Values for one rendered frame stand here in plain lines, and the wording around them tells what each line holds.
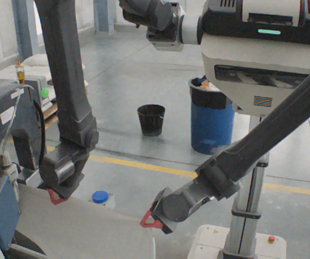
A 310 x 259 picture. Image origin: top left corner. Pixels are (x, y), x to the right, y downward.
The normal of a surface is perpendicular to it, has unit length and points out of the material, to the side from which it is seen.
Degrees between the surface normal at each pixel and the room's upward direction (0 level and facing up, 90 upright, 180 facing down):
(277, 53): 40
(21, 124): 90
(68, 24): 103
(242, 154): 91
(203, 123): 92
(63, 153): 12
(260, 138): 91
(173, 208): 75
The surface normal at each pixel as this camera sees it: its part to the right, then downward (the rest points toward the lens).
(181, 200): -0.53, 0.14
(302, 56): -0.23, -0.40
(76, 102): 0.86, 0.36
